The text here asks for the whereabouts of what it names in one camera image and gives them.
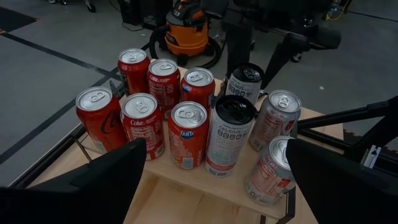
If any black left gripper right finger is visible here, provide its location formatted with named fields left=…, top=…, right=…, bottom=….
left=285, top=138, right=398, bottom=224

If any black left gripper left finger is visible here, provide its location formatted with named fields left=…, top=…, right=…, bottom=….
left=0, top=138, right=147, bottom=224

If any red can with black lettering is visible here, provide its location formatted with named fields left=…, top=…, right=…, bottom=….
left=117, top=48, right=151, bottom=96
left=75, top=86, right=129, bottom=154

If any silver Diet Coke can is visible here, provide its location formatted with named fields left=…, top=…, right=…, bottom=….
left=244, top=135, right=297, bottom=206
left=248, top=89, right=302, bottom=152

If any red soda can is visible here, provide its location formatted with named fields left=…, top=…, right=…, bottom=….
left=167, top=101, right=210, bottom=170
left=180, top=67, right=216, bottom=111

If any orange shop vacuum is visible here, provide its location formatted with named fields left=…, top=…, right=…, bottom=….
left=148, top=26, right=223, bottom=70
left=164, top=0, right=210, bottom=58

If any black equipment case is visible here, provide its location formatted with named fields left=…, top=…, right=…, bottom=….
left=119, top=0, right=174, bottom=29

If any black floor mat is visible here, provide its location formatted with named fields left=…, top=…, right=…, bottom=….
left=0, top=6, right=37, bottom=34

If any wooden shelf with black frame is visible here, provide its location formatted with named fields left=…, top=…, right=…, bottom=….
left=73, top=58, right=298, bottom=224

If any yellow cable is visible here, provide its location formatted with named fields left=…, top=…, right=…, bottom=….
left=325, top=0, right=354, bottom=22

